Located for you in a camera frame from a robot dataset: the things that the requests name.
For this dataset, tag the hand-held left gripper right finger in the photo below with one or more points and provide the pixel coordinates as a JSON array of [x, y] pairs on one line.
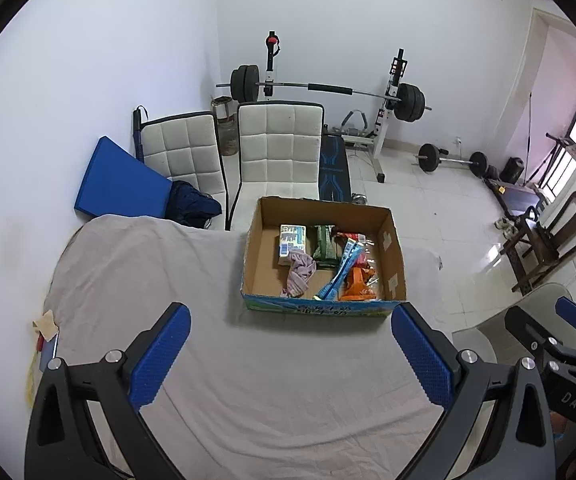
[[423, 355]]

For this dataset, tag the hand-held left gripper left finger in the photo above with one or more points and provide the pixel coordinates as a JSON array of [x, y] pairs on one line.
[[160, 350]]

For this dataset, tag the orange snack packet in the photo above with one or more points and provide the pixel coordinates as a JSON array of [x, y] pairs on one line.
[[358, 287]]

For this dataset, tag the long blue snack packet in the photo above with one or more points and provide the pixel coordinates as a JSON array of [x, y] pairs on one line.
[[340, 272]]

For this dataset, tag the red snack packet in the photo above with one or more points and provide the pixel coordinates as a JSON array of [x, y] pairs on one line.
[[360, 247]]

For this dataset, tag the cardboard box with blue print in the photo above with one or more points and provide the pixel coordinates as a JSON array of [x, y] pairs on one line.
[[263, 260]]

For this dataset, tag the green snack packet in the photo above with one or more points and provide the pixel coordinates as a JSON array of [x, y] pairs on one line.
[[324, 245]]

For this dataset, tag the grey cloth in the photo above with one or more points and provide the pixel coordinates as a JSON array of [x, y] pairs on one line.
[[299, 270]]

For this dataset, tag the white blue tissue pack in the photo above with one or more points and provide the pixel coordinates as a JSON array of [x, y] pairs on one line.
[[292, 242]]

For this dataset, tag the beige plastic chair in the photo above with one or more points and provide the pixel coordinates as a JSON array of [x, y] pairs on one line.
[[483, 340]]

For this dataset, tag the dark treadmill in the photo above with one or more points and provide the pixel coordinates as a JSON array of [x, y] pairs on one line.
[[513, 195]]

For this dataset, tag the yellow cloth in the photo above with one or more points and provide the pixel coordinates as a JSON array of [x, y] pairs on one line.
[[31, 375]]

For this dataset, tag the dark blue bag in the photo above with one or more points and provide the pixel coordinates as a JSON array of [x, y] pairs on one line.
[[192, 205]]

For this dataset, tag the black speaker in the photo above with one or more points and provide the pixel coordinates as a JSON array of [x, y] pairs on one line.
[[512, 170]]

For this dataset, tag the black tripod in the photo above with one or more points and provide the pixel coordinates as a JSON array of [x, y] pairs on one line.
[[558, 152]]

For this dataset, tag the blue foam mat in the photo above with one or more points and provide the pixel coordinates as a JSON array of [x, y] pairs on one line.
[[117, 180]]

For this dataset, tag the short barbell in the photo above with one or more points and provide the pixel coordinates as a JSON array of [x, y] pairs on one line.
[[427, 156]]

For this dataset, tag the white padded chair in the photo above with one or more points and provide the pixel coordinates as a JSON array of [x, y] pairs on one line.
[[182, 147], [278, 145]]

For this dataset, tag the black weight bench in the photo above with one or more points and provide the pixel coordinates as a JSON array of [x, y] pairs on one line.
[[333, 167]]

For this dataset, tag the black blue pole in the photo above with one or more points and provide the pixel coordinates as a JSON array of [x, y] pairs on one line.
[[138, 132]]

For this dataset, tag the white barbell rack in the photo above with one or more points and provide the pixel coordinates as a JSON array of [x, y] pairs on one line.
[[382, 130]]

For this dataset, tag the long barbell with black plates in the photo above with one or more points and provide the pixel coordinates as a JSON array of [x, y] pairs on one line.
[[245, 84]]

